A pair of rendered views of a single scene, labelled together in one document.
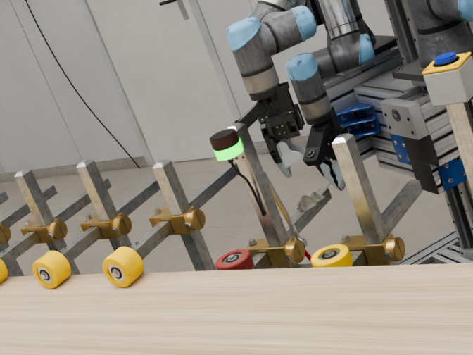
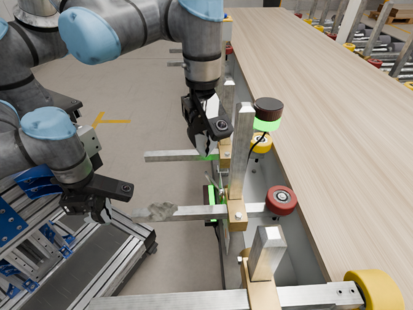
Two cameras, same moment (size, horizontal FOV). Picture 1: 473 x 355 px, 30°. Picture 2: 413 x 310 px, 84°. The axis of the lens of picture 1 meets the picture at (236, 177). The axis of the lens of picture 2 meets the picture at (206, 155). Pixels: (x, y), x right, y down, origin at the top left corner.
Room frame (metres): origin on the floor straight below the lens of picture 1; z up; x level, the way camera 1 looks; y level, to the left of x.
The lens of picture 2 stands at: (2.19, 0.21, 1.40)
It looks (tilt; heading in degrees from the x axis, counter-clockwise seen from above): 42 degrees down; 226
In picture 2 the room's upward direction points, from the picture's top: straight up
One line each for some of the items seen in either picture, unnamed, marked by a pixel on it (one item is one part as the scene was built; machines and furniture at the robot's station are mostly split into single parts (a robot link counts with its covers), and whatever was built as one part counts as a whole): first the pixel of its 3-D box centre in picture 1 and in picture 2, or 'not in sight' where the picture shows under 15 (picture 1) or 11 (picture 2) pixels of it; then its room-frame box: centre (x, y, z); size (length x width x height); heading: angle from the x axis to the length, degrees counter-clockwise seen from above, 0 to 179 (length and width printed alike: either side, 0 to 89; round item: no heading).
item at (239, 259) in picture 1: (240, 278); (278, 207); (1.78, 0.07, 0.85); 0.08 x 0.08 x 0.11
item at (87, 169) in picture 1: (120, 243); not in sight; (2.17, 0.34, 0.89); 0.03 x 0.03 x 0.48; 49
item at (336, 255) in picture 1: (337, 276); (258, 150); (1.62, -0.12, 0.85); 0.08 x 0.08 x 0.11
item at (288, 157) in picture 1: (289, 158); (208, 138); (1.86, -0.13, 1.04); 0.06 x 0.03 x 0.09; 69
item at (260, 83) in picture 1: (261, 79); (201, 66); (1.88, -0.13, 1.23); 0.08 x 0.08 x 0.05
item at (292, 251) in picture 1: (274, 253); (235, 205); (1.86, -0.02, 0.85); 0.13 x 0.06 x 0.05; 49
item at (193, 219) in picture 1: (178, 220); (259, 289); (2.02, 0.17, 0.95); 0.13 x 0.06 x 0.05; 49
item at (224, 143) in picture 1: (224, 139); (268, 108); (1.81, -0.01, 1.15); 0.06 x 0.06 x 0.02
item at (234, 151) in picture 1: (228, 149); (265, 119); (1.81, -0.01, 1.13); 0.06 x 0.06 x 0.02
